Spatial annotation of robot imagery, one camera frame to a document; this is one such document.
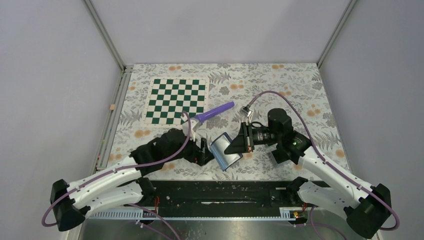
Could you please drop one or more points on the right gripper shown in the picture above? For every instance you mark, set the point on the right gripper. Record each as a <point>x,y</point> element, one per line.
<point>239,144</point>

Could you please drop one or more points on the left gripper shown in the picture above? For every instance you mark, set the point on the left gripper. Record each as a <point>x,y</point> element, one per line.
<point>203,155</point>

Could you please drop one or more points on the blue leather card holder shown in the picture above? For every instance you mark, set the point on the blue leather card holder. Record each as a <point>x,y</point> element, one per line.
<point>218,147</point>

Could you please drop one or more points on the black credit card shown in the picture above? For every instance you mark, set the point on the black credit card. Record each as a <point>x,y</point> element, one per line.
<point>275,157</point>

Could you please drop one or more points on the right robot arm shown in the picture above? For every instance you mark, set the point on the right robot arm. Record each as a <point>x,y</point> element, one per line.
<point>364,206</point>

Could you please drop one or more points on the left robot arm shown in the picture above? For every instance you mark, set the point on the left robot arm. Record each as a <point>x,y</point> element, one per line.
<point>124,182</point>

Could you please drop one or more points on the purple cylindrical tube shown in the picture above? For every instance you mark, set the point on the purple cylindrical tube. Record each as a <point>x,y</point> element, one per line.
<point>213,112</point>

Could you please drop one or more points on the green white chessboard mat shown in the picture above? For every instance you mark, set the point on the green white chessboard mat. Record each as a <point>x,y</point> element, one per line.
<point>167,98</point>

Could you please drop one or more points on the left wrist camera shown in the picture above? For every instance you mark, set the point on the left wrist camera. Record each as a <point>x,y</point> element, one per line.
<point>189,127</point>

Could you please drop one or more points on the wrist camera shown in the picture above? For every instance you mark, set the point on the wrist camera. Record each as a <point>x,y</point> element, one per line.
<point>246,111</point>
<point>189,127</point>

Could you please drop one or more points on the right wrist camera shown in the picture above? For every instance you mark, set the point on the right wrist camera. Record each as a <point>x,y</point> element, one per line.
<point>246,111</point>

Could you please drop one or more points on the white slotted cable duct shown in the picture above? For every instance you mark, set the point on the white slotted cable duct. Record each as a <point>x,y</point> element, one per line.
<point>273,214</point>

